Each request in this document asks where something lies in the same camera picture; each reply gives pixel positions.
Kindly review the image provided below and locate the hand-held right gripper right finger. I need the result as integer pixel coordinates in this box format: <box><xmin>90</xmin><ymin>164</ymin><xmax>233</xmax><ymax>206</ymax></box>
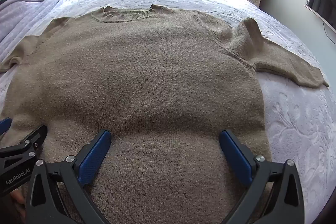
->
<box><xmin>219</xmin><ymin>130</ymin><xmax>305</xmax><ymax>224</ymax></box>

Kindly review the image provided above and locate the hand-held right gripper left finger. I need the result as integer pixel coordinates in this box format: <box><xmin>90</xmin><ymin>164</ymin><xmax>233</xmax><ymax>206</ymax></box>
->
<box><xmin>25</xmin><ymin>130</ymin><xmax>112</xmax><ymax>224</ymax></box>

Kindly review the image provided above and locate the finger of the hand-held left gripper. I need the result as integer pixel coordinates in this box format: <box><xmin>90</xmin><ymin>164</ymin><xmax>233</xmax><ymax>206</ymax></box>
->
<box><xmin>0</xmin><ymin>124</ymin><xmax>48</xmax><ymax>160</ymax></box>
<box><xmin>0</xmin><ymin>118</ymin><xmax>13</xmax><ymax>136</ymax></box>

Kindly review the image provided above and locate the brown knit sweater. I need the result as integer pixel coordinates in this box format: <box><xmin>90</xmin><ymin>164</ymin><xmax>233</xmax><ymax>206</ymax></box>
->
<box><xmin>0</xmin><ymin>4</ymin><xmax>329</xmax><ymax>224</ymax></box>

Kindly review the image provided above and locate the lavender embossed bedspread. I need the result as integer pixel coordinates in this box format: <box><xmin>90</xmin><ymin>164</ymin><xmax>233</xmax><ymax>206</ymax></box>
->
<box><xmin>0</xmin><ymin>0</ymin><xmax>336</xmax><ymax>224</ymax></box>

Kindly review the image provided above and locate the lavender striped blanket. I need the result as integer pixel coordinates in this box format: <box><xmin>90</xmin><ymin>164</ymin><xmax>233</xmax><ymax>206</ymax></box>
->
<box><xmin>0</xmin><ymin>0</ymin><xmax>79</xmax><ymax>62</ymax></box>

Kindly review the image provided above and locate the black television cable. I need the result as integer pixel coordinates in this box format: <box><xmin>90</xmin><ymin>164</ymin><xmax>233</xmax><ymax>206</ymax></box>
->
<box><xmin>322</xmin><ymin>21</ymin><xmax>336</xmax><ymax>44</ymax></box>

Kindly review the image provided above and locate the wall mounted television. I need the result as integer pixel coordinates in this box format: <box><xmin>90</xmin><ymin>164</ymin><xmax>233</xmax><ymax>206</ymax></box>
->
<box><xmin>304</xmin><ymin>0</ymin><xmax>336</xmax><ymax>43</ymax></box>

